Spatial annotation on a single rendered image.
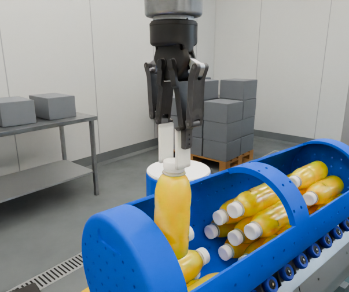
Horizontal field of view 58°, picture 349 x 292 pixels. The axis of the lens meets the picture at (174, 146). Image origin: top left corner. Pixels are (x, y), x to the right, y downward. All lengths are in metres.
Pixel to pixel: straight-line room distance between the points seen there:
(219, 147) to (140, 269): 3.81
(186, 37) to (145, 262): 0.35
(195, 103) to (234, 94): 4.03
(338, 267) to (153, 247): 0.77
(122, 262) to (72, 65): 3.86
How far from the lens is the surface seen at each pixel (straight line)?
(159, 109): 0.54
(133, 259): 0.54
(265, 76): 6.09
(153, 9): 0.50
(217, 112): 4.19
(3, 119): 3.18
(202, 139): 4.43
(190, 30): 0.50
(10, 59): 3.97
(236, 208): 0.81
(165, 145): 0.56
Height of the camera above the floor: 1.51
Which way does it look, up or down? 16 degrees down
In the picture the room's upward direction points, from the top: straight up
